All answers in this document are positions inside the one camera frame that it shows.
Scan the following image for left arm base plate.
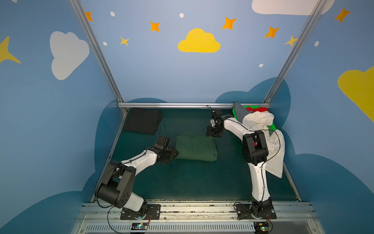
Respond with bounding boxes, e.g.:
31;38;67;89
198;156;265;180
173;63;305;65
120;204;161;220

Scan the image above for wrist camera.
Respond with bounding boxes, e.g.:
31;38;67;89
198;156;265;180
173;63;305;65
153;135;170;151
211;109;234;124

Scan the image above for grey t-shirt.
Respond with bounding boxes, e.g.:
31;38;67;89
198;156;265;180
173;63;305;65
234;102;250;123

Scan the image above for dark green t-shirt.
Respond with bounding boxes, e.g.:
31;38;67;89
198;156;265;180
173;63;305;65
176;134;218;162

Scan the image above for red t-shirt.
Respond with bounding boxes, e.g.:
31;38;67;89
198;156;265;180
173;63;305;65
246;106;268;112

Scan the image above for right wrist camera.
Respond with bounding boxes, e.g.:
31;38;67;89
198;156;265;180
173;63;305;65
211;109;234;124

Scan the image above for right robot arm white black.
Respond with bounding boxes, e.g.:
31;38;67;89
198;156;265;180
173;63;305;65
206;115;273;218

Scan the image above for aluminium frame back rail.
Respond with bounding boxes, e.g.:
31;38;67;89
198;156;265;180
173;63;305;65
117;102;271;109

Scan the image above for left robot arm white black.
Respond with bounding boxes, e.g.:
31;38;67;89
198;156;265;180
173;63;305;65
95;147;179;215

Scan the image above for white t-shirt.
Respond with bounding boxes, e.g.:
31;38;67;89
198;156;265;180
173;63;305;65
246;126;285;178

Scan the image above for right controller board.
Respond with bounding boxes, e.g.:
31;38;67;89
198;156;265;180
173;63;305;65
254;222;271;234

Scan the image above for aluminium frame left post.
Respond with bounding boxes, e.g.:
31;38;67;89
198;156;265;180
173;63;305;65
69;0;128;115

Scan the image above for left controller board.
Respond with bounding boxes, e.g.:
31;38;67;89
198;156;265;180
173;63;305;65
131;223;149;231

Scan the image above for bright green basket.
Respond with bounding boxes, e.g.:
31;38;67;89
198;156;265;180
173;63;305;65
232;105;277;131

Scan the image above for aluminium frame right post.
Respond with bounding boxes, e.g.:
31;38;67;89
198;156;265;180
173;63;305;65
263;0;328;104

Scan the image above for controller board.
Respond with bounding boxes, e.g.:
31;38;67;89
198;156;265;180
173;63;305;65
131;223;149;231
254;222;271;234

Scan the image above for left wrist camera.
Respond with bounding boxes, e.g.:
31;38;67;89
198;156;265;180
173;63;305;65
153;135;170;151

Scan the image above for folded black t-shirt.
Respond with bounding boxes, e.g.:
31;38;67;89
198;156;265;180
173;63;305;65
122;108;163;135

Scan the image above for aluminium front rail base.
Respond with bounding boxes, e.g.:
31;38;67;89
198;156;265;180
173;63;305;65
72;200;325;234

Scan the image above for aluminium frame post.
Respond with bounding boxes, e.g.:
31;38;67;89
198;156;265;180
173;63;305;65
69;0;128;115
263;0;328;104

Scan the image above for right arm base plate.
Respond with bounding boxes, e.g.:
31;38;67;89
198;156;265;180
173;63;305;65
233;202;277;220

